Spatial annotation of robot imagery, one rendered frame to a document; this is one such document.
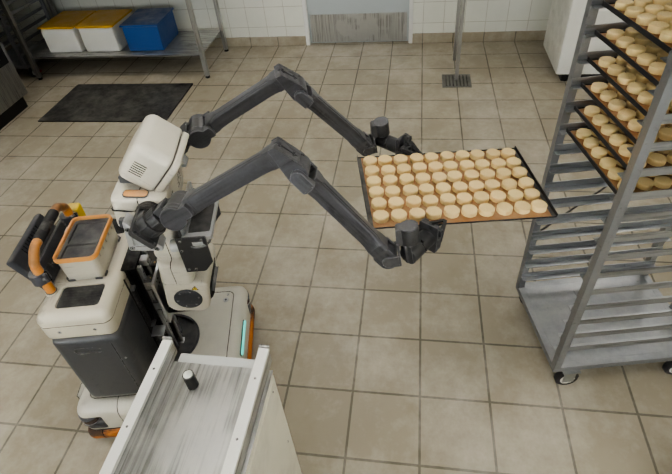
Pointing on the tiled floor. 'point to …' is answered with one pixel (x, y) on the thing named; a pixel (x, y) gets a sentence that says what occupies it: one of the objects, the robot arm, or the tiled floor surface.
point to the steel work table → (185, 44)
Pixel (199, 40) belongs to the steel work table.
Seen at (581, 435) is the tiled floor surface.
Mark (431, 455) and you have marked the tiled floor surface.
